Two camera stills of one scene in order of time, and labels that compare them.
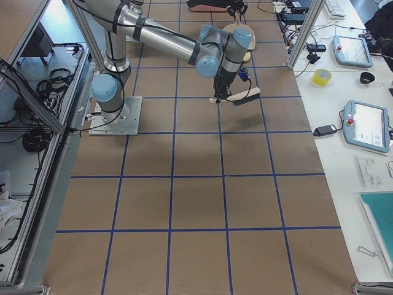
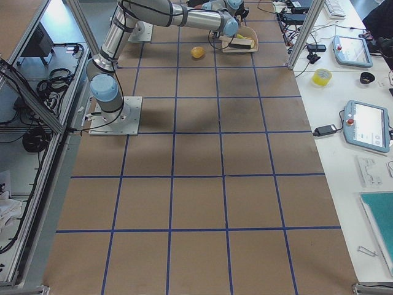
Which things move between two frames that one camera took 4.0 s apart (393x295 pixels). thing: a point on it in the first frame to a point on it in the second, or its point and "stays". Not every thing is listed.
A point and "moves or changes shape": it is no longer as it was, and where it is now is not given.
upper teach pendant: x=352 y=51 stays
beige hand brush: x=241 y=98 moves or changes shape
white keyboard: x=334 y=9 stays
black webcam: x=312 y=48 stays
